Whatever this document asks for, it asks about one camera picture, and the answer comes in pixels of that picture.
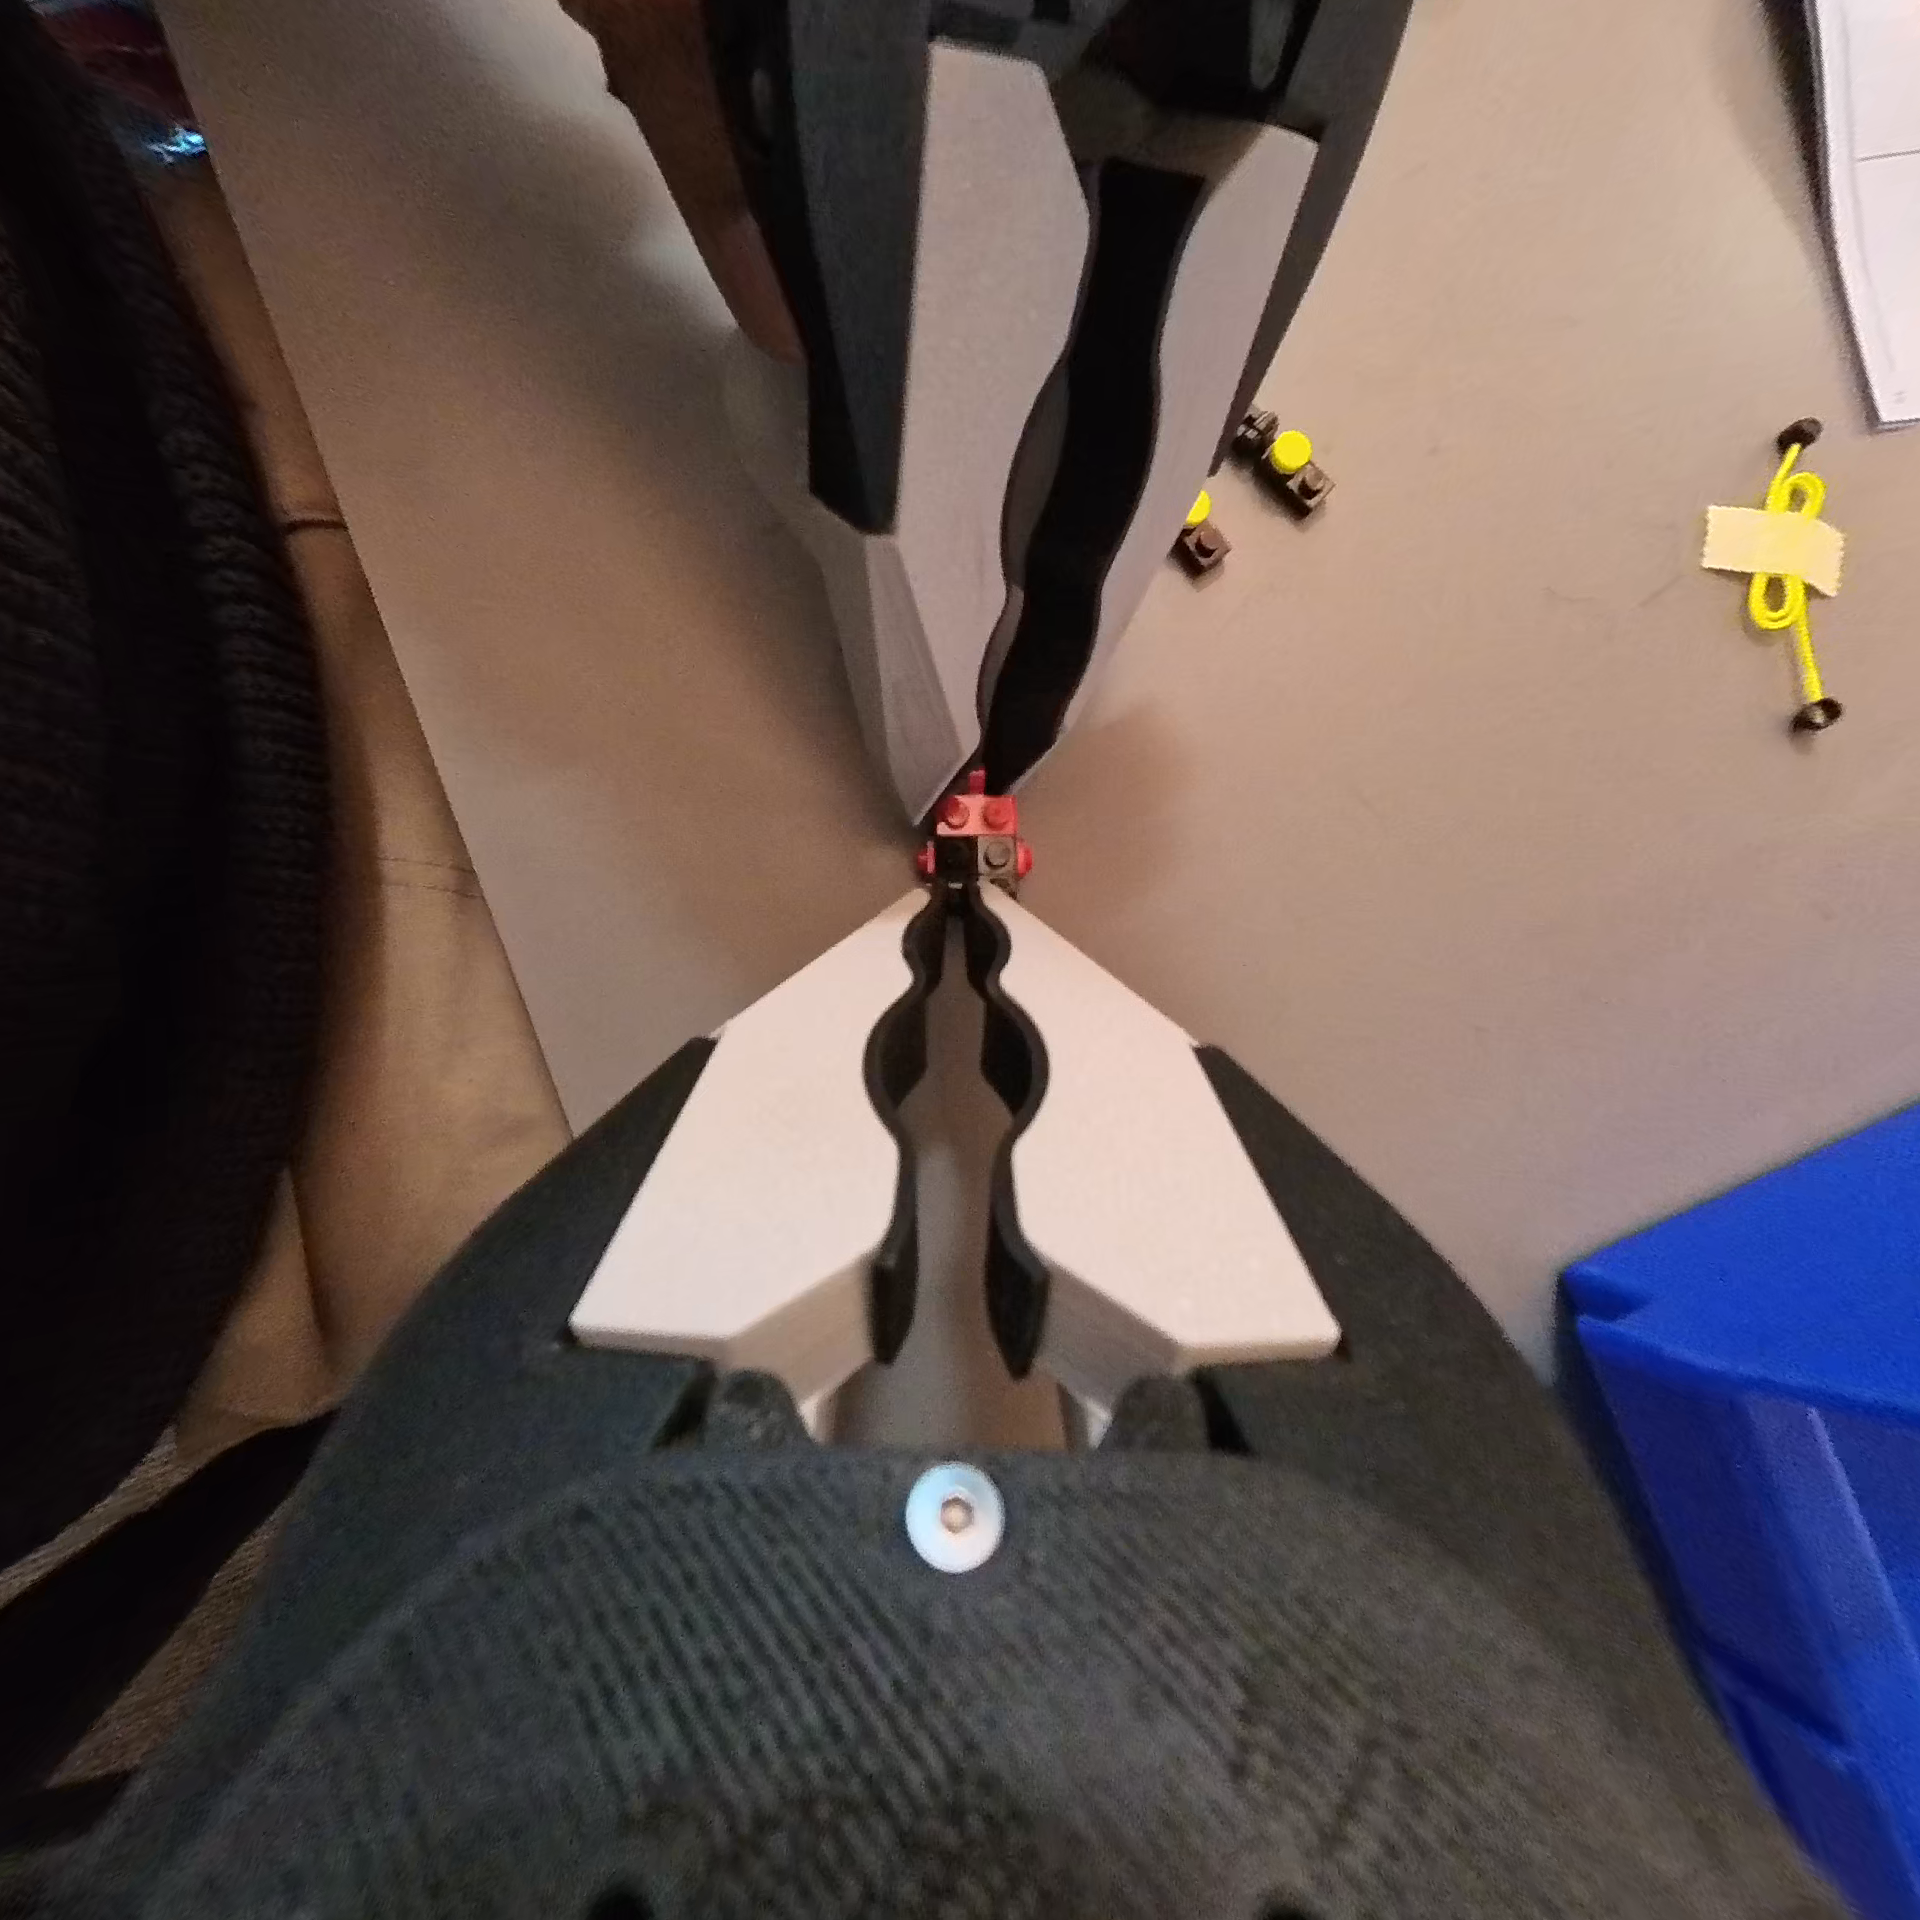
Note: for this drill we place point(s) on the blue plastic storage bin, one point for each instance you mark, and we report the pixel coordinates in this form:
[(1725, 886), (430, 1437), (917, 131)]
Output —
[(1771, 1424)]

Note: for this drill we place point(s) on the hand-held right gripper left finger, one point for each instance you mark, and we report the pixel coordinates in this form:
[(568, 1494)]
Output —
[(718, 1201)]

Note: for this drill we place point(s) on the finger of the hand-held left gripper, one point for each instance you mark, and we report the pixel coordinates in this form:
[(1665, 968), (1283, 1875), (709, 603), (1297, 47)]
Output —
[(1216, 344), (989, 302)]

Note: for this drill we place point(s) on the beige tape piece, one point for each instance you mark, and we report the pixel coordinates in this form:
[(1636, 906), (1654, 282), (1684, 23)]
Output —
[(1771, 545)]

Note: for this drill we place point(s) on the lego instruction booklet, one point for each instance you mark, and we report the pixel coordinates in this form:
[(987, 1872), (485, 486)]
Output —
[(1875, 182)]

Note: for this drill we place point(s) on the yellow black lego spider model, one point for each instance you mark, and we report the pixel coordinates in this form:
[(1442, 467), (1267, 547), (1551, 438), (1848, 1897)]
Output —
[(1291, 448)]

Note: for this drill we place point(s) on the person's left hand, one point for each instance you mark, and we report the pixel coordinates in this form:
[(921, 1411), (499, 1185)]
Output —
[(672, 107)]

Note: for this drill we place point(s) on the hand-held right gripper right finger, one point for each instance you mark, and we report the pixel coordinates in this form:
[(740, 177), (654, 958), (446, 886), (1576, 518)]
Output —
[(1154, 1201)]

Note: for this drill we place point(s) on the small red black lego assembly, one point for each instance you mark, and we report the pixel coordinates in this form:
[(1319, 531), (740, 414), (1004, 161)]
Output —
[(973, 842)]

